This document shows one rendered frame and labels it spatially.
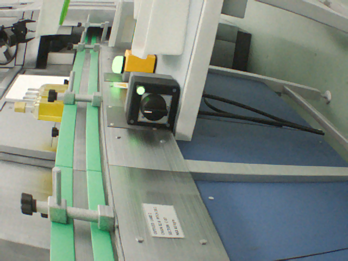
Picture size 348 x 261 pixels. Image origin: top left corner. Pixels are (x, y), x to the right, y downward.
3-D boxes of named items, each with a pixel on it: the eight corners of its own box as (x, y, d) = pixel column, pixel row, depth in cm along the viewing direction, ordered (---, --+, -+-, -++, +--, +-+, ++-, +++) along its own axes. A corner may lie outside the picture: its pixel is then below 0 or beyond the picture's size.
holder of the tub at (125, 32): (127, 61, 173) (108, 60, 171) (141, 0, 163) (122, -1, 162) (130, 71, 157) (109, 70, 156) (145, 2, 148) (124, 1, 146)
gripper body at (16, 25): (29, 16, 132) (2, 21, 130) (24, 22, 124) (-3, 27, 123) (29, 35, 136) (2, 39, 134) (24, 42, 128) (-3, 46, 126)
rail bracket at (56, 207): (114, 219, 54) (23, 203, 51) (118, 169, 52) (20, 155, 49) (117, 236, 51) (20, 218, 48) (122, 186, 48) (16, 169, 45)
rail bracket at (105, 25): (114, 44, 215) (73, 43, 210) (120, 14, 209) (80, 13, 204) (114, 46, 211) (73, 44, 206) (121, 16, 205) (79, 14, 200)
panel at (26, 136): (71, 81, 211) (17, 79, 203) (72, 75, 210) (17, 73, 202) (58, 161, 128) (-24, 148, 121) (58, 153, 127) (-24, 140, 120)
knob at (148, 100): (163, 119, 82) (166, 126, 79) (138, 117, 81) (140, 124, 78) (168, 94, 80) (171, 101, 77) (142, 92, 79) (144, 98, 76)
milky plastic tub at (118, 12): (129, 48, 171) (107, 47, 169) (140, -1, 163) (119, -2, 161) (132, 57, 155) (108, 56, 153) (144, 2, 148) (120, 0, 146)
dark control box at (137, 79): (166, 114, 90) (123, 110, 88) (174, 75, 87) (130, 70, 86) (174, 130, 83) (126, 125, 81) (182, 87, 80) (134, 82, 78)
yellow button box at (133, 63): (149, 76, 115) (120, 74, 114) (154, 49, 113) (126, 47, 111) (153, 84, 109) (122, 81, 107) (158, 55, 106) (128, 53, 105)
